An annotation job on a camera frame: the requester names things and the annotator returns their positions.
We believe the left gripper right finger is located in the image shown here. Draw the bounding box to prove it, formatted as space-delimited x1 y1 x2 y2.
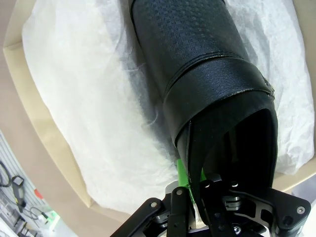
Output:
197 174 311 237

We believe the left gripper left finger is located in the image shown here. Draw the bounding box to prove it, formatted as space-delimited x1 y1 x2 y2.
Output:
118 159 205 237

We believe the brown cardboard shoe box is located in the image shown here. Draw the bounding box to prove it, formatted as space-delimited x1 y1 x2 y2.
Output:
2 0 316 223

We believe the white tissue paper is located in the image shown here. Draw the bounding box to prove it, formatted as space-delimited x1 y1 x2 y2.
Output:
21 0 316 215

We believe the black leather buckle shoe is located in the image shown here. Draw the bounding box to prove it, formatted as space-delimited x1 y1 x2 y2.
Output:
128 0 278 223

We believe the black handheld device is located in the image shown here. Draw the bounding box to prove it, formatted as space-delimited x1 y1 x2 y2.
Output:
10 174 27 207

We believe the thin black cable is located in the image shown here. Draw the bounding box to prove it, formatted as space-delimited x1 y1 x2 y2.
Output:
24 206 50 224

